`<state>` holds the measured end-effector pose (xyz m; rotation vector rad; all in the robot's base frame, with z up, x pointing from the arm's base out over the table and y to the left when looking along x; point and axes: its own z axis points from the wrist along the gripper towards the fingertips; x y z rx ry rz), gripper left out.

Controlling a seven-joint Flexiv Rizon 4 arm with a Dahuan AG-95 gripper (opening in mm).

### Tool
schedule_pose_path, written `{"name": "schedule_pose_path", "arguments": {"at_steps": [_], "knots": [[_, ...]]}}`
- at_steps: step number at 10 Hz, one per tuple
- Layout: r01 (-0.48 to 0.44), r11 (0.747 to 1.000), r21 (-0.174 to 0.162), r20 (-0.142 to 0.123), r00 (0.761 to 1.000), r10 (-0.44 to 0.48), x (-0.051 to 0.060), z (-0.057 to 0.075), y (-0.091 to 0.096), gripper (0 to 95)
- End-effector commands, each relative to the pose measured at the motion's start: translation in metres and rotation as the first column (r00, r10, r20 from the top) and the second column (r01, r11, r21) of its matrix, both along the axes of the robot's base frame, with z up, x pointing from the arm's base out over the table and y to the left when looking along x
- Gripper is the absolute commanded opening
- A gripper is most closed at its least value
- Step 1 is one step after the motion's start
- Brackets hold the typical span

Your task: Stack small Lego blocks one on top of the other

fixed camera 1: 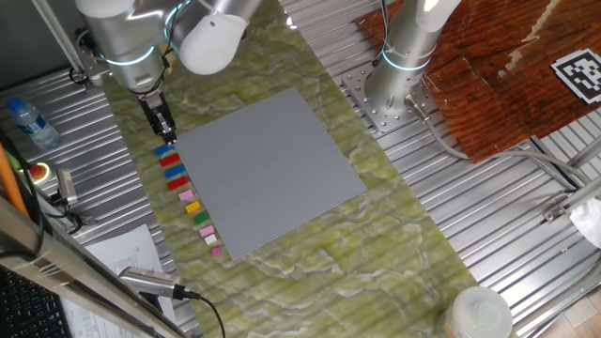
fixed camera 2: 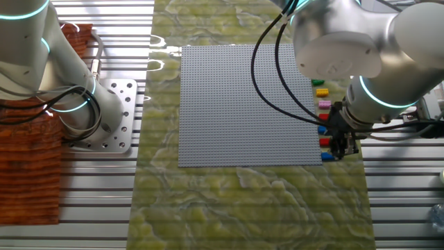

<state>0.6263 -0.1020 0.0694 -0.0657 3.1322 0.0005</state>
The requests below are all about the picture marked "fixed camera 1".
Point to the printed paper sheets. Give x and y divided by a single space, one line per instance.
127 253

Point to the magenta tiny Lego brick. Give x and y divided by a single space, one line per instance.
216 251

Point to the white cloth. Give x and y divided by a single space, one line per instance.
589 220

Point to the aluminium profile frame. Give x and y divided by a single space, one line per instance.
584 192

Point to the clear plastic water bottle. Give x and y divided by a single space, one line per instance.
33 123

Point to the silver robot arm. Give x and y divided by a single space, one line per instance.
404 47

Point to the silver camera with grille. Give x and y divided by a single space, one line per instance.
148 281

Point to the grey Lego baseplate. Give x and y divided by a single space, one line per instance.
267 173

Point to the red emergency stop button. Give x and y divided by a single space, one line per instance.
38 172

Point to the black white fiducial marker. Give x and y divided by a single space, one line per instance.
580 75

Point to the metal camera mount clamp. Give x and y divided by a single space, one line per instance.
87 219

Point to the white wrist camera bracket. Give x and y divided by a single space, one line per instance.
96 66

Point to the red long Lego brick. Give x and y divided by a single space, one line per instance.
169 160
178 183

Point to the pink Lego brick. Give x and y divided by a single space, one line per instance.
186 195
206 231

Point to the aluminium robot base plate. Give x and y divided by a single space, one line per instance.
375 117

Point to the orange pole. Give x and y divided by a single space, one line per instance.
8 178

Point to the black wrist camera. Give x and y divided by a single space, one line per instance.
83 40

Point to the white small Lego brick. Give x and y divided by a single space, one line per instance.
211 239

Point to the green marble pattern mat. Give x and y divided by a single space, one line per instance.
328 281

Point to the white round container lid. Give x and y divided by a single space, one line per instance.
479 313

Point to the black round knob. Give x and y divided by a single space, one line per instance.
77 77

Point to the aluminium foreground bar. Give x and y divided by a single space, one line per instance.
47 263

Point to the black keyboard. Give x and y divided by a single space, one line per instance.
28 312

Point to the brown wooden board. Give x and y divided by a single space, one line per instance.
493 94

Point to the yellow Lego brick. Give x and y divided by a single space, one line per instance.
192 207

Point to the blue long Lego brick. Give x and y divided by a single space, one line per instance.
174 171
164 150

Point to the slanted aluminium post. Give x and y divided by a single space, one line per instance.
56 35

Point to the grey ribbed camera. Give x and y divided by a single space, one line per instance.
66 185

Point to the green Lego brick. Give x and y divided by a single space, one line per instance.
202 218

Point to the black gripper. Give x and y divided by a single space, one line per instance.
152 104

